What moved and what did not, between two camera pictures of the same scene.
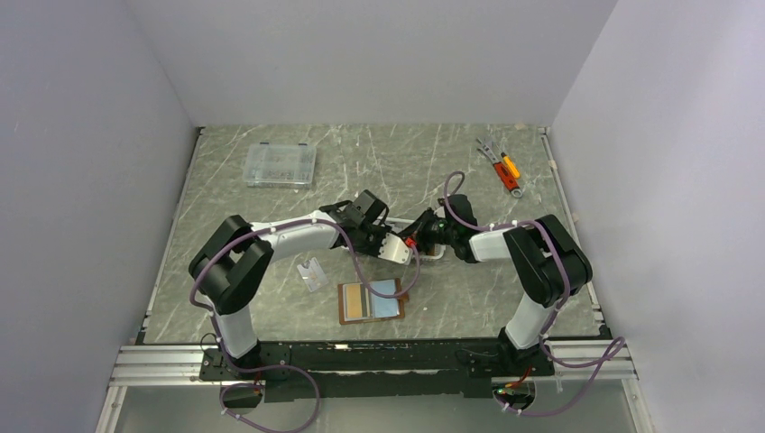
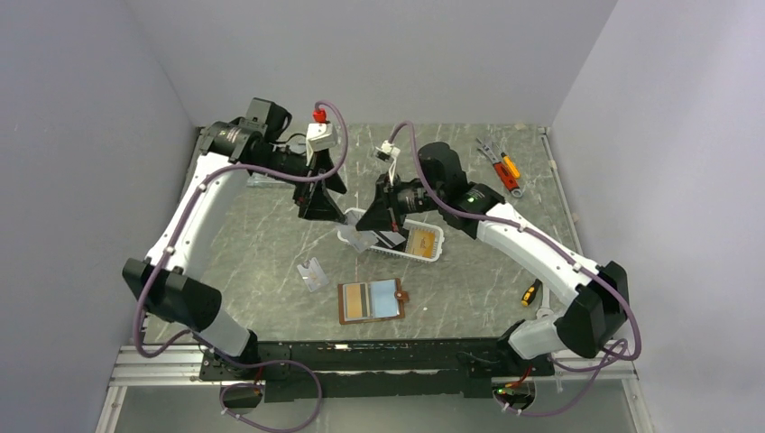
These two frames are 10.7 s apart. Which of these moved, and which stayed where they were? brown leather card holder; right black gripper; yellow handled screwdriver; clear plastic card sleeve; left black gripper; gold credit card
Moved: left black gripper; right black gripper
Stayed: clear plastic card sleeve; yellow handled screwdriver; brown leather card holder; gold credit card
